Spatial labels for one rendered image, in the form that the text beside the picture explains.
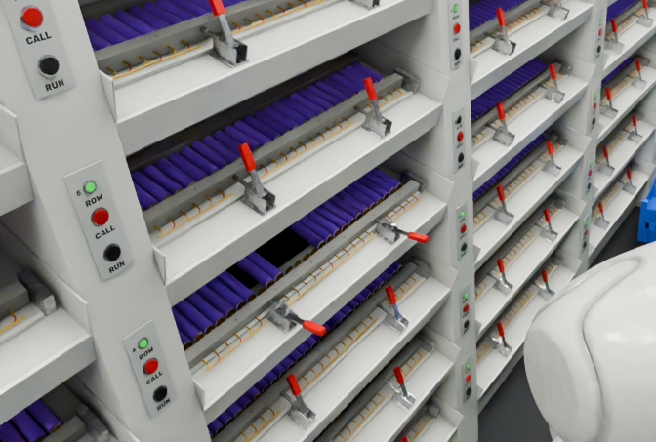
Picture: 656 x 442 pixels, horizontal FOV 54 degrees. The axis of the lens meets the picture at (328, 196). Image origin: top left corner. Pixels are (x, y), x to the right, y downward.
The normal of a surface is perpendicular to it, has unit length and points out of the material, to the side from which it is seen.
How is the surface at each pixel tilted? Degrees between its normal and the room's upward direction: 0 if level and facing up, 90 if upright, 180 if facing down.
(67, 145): 90
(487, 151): 20
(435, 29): 90
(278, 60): 109
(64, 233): 90
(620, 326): 28
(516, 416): 0
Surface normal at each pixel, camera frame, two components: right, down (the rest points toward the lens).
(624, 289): -0.39, -0.78
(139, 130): 0.76, 0.50
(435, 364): 0.14, -0.75
